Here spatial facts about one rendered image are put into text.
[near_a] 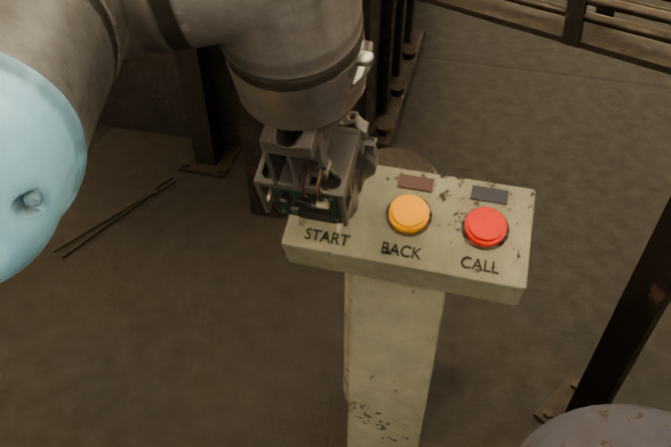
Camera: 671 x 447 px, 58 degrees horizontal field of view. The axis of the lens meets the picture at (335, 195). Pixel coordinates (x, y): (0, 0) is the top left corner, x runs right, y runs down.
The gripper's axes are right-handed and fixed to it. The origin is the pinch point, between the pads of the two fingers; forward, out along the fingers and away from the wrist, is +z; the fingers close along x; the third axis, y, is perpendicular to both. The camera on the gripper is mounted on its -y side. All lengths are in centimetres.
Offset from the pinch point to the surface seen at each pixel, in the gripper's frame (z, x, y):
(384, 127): 79, -9, -64
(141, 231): 72, -59, -20
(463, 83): 102, 9, -101
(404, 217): 0.5, 7.2, 0.8
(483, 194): 1.4, 14.4, -3.7
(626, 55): 2.0, 27.8, -24.8
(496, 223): 0.5, 15.9, -0.1
